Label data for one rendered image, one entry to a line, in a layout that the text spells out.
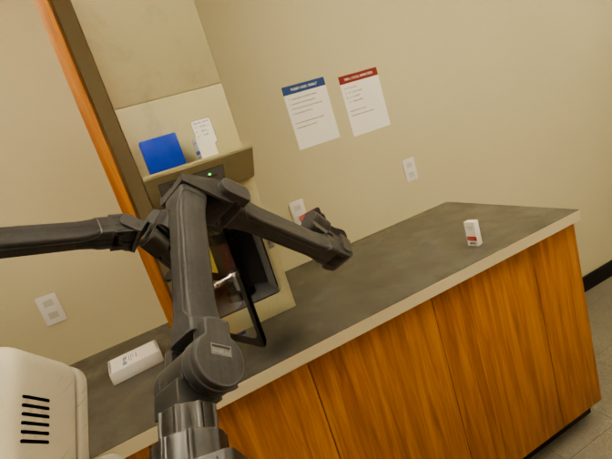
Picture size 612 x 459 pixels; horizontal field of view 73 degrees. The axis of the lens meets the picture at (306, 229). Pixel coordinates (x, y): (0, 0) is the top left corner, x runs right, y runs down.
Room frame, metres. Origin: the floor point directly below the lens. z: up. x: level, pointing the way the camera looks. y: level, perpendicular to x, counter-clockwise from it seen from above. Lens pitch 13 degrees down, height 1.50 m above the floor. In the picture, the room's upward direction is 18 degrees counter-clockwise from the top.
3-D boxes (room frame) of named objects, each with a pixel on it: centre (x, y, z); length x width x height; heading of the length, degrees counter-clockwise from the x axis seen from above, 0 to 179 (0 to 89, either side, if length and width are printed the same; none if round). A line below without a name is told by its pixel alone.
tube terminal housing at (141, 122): (1.42, 0.30, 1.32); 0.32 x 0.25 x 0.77; 109
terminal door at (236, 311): (1.13, 0.30, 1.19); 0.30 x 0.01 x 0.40; 43
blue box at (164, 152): (1.22, 0.32, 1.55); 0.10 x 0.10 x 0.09; 19
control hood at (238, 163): (1.25, 0.24, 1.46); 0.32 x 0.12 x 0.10; 109
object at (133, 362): (1.27, 0.66, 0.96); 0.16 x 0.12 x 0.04; 115
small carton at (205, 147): (1.26, 0.21, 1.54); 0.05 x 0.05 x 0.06; 24
